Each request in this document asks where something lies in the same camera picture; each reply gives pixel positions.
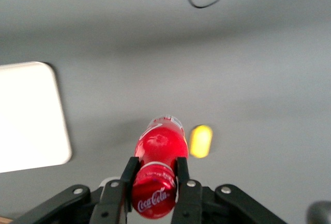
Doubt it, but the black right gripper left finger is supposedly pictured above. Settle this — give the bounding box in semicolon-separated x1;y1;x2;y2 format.
15;156;142;224

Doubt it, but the yellow lemon-shaped object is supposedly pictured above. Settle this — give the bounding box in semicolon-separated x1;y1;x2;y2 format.
189;124;214;159

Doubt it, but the cream plastic tray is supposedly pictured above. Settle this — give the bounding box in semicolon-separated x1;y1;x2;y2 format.
0;61;73;174

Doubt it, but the red coke bottle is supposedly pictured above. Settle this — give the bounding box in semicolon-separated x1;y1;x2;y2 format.
130;114;189;220

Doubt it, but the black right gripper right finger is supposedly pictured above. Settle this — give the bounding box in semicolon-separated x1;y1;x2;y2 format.
170;156;288;224

